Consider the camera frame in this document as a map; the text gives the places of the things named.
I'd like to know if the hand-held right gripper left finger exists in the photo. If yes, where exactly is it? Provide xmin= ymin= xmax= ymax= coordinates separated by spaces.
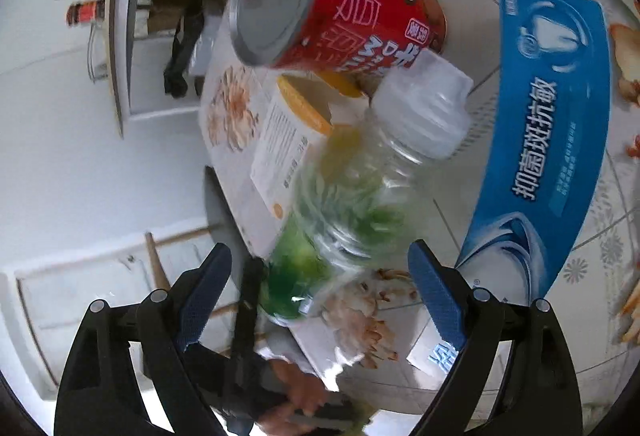
xmin=54 ymin=243 xmax=233 ymax=436

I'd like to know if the person's left hand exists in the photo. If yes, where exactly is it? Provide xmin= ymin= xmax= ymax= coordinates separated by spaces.
xmin=260 ymin=361 xmax=328 ymax=436

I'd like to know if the clear green-label plastic bottle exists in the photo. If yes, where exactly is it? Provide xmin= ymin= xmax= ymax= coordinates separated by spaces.
xmin=260 ymin=51 xmax=475 ymax=329

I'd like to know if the blue toothpaste box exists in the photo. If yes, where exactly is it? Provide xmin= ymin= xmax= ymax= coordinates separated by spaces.
xmin=455 ymin=0 xmax=613 ymax=299

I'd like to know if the black plastic bag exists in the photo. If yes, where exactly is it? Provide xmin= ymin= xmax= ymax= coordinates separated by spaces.
xmin=164 ymin=0 xmax=211 ymax=100

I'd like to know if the white yellow carton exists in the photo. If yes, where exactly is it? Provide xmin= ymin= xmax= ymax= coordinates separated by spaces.
xmin=250 ymin=74 xmax=368 ymax=257

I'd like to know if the small white blue packet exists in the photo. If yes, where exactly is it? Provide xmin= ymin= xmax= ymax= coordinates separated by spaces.
xmin=406 ymin=328 xmax=458 ymax=374

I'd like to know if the dark sauce jar red label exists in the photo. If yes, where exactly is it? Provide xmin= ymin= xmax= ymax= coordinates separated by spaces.
xmin=66 ymin=1 xmax=107 ymax=27

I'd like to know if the brown cardboard box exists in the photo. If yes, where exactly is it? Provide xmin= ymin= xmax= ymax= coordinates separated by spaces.
xmin=147 ymin=6 xmax=173 ymax=34

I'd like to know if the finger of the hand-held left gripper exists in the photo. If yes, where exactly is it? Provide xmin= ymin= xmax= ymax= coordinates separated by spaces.
xmin=225 ymin=259 xmax=268 ymax=367

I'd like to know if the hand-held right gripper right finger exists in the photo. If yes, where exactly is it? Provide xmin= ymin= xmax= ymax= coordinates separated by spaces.
xmin=407 ymin=239 xmax=583 ymax=436

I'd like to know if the floral plaid tablecloth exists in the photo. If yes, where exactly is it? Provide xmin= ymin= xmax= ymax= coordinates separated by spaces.
xmin=197 ymin=0 xmax=640 ymax=417

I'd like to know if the wooden chair dark seat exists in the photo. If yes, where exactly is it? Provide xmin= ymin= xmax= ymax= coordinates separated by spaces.
xmin=144 ymin=226 xmax=241 ymax=317

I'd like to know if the white panelled door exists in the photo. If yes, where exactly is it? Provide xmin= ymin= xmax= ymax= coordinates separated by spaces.
xmin=0 ymin=246 xmax=166 ymax=397

